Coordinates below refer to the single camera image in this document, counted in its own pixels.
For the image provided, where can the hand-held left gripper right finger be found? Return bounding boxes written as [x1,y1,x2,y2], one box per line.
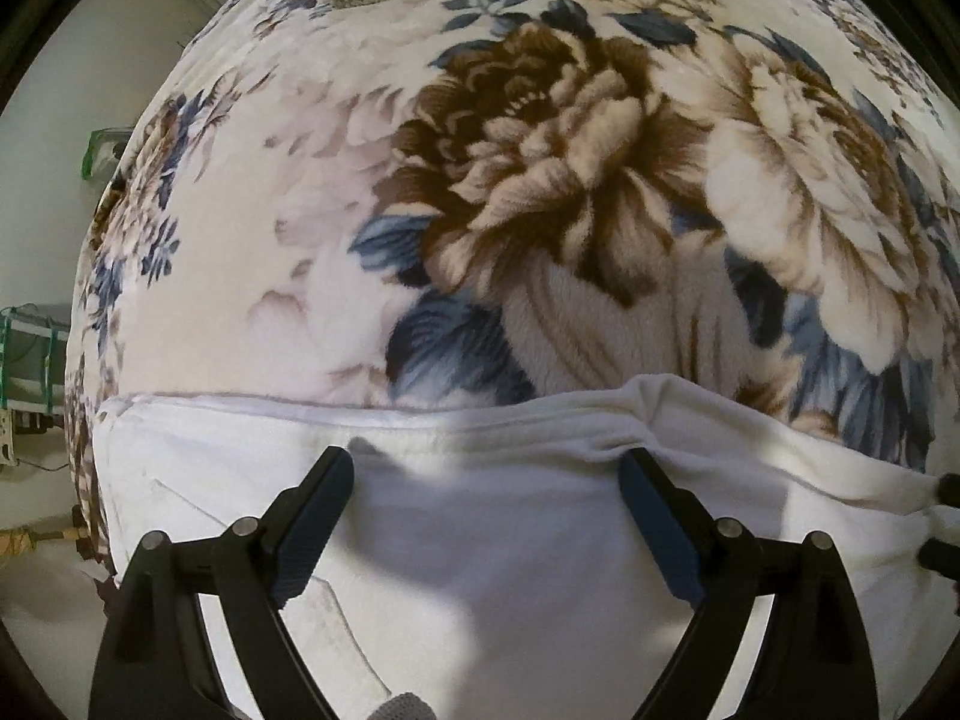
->
[616,448,878,720]

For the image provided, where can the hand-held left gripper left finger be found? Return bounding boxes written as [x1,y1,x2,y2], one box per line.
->
[88,446,356,720]

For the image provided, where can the white pants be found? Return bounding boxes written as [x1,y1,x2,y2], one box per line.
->
[96,375,960,720]

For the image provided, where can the wooden stick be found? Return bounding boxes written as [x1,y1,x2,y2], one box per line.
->
[0,527,85,554]

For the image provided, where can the floral printed blanket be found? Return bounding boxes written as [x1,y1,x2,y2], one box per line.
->
[64,0,960,586]

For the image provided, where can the green wire rack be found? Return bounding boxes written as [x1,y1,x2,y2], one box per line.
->
[0,303,76,421]

